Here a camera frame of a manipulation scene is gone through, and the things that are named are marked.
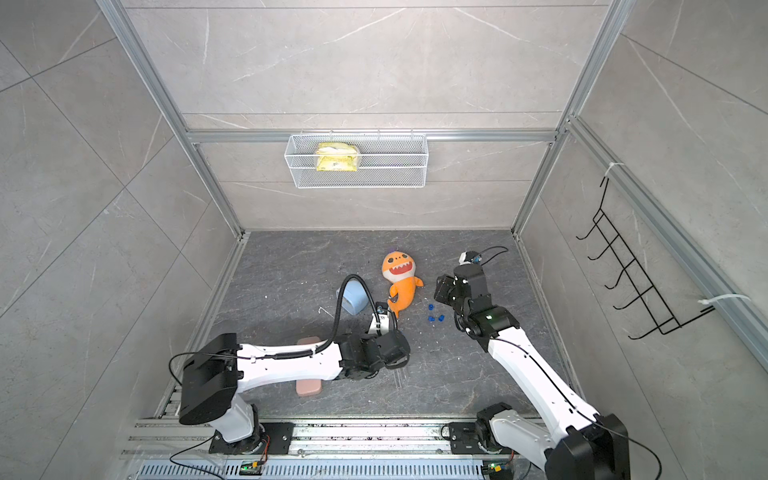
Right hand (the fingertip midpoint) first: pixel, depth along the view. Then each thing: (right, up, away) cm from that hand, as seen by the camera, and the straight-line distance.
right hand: (443, 279), depth 80 cm
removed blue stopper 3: (-1, -11, +17) cm, 20 cm away
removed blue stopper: (-2, -14, +15) cm, 20 cm away
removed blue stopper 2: (+2, -14, +15) cm, 20 cm away
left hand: (-13, -15, 0) cm, 20 cm away
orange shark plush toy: (-12, +3, +18) cm, 21 cm away
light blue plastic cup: (-26, -7, +11) cm, 29 cm away
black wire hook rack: (+42, 0, -15) cm, 44 cm away
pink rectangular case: (-37, -29, -1) cm, 47 cm away
